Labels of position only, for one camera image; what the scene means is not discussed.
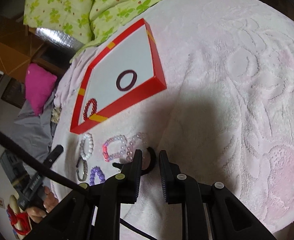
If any black bangle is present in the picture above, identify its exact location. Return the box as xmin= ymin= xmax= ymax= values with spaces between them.
xmin=111 ymin=146 xmax=158 ymax=177

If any red and black bead bracelet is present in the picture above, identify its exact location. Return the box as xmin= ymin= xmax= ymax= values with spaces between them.
xmin=82 ymin=97 xmax=99 ymax=121

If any dark purple bangle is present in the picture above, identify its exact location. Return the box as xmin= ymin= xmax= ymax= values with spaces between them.
xmin=116 ymin=69 xmax=138 ymax=92

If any person's left hand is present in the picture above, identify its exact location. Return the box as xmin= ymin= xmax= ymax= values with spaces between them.
xmin=26 ymin=186 xmax=59 ymax=223

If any silver metal bangle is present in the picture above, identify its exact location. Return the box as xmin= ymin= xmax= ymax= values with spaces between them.
xmin=76 ymin=157 xmax=88 ymax=182

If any red ribbon object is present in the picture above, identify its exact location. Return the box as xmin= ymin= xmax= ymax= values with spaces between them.
xmin=7 ymin=195 xmax=32 ymax=239

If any grey bed sheet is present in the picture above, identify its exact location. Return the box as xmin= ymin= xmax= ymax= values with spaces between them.
xmin=12 ymin=91 xmax=57 ymax=163

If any pink textured bedspread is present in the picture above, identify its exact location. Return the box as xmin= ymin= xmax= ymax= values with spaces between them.
xmin=49 ymin=0 xmax=294 ymax=240

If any magenta pillow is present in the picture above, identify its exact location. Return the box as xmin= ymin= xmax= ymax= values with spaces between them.
xmin=25 ymin=63 xmax=57 ymax=115

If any red tray with white base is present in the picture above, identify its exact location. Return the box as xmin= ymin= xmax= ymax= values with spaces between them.
xmin=70 ymin=18 xmax=167 ymax=134

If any green floral quilt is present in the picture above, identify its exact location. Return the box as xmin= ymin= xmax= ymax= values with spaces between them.
xmin=22 ymin=0 xmax=179 ymax=65

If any purple bead bracelet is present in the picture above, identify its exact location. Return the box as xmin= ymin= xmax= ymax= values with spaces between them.
xmin=89 ymin=166 xmax=107 ymax=186

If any pink pearl bead bracelet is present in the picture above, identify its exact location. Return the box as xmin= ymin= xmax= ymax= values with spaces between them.
xmin=101 ymin=134 xmax=134 ymax=163

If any clear pink bead bracelet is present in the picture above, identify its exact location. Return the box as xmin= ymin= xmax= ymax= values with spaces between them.
xmin=125 ymin=132 xmax=149 ymax=165

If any white bead bracelet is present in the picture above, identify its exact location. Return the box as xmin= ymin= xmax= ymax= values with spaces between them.
xmin=79 ymin=132 xmax=94 ymax=162

